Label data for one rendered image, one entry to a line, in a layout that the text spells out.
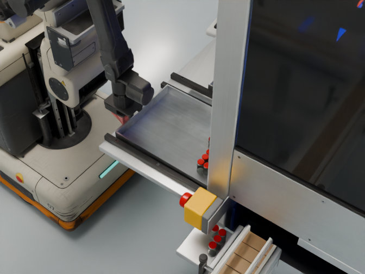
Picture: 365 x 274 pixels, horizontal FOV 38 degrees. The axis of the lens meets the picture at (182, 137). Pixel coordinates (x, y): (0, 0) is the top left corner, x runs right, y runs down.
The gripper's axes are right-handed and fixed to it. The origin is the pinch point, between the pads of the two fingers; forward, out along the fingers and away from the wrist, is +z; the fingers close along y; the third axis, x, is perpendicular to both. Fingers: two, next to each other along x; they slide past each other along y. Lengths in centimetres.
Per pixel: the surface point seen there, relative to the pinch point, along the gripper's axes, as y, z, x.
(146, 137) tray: 7.9, 2.0, 0.7
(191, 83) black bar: 6.3, 0.0, 26.6
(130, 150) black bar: 8.4, 0.2, -7.5
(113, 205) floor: -29, 91, 16
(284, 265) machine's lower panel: 63, 3, -12
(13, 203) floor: -68, 91, -11
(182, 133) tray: 16.0, 1.8, 8.4
